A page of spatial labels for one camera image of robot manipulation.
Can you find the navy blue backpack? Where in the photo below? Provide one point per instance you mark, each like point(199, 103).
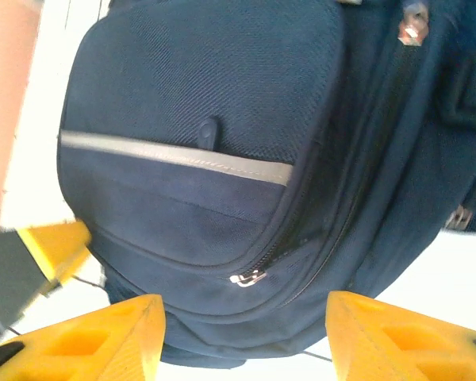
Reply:
point(222, 99)

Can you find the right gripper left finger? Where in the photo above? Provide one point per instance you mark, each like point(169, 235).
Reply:
point(83, 349)

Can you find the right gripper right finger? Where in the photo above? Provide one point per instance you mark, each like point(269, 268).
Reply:
point(400, 345)

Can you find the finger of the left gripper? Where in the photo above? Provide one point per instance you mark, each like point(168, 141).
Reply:
point(51, 250)

